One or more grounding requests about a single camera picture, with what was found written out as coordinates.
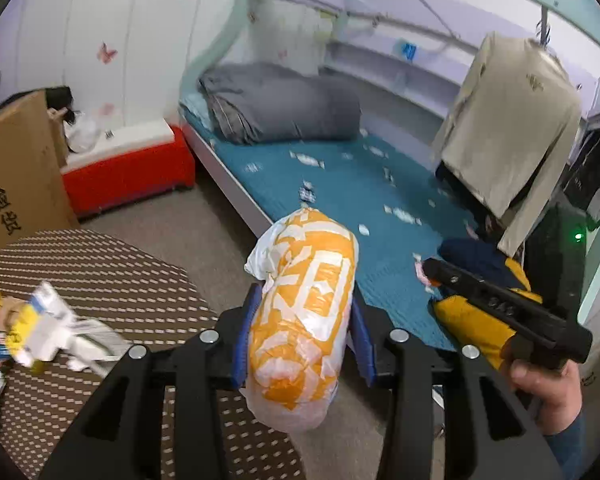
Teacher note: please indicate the large cardboard box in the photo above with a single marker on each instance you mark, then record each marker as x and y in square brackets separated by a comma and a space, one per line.
[17, 185]

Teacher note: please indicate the person's right hand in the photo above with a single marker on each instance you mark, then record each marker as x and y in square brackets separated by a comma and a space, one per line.
[547, 392]

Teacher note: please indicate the yellow and white packet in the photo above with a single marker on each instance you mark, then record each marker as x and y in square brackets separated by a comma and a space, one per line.
[45, 322]

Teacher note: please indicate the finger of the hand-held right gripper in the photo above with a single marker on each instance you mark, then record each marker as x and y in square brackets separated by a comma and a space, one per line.
[460, 280]

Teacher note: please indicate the yellow cloth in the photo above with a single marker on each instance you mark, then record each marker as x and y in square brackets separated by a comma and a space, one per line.
[472, 322]

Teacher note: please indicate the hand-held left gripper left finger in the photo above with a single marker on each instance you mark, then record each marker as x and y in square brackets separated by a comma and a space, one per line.
[243, 332]

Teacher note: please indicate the navy cloth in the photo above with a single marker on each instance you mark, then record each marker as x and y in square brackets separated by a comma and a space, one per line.
[472, 260]

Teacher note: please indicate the pink butterfly wall sticker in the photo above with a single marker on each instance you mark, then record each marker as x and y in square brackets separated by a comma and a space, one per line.
[106, 53]

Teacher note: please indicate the black hanging clothes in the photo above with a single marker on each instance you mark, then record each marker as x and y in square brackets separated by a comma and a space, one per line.
[595, 180]

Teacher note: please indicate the round brown dotted table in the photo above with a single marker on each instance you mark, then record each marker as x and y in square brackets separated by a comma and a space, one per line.
[130, 280]

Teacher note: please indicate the person's right forearm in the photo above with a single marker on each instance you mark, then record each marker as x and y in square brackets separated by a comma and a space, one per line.
[567, 447]

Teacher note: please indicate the red storage box white lid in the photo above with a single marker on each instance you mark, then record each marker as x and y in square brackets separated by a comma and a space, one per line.
[125, 172]

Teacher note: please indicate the beige hanging shirt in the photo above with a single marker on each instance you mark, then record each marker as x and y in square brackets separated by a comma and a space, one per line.
[510, 125]

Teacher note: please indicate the black cloth item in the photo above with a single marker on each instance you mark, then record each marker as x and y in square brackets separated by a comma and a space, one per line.
[60, 100]

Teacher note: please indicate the grey folded quilt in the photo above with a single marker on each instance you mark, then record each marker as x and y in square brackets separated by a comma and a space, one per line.
[280, 105]

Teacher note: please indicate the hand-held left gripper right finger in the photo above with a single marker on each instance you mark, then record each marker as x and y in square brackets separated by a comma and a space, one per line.
[363, 346]

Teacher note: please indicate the orange and white plastic bag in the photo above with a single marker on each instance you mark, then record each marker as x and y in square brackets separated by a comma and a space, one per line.
[300, 310]

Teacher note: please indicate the bed with teal sheet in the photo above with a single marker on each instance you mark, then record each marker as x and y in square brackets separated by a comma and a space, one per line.
[340, 180]

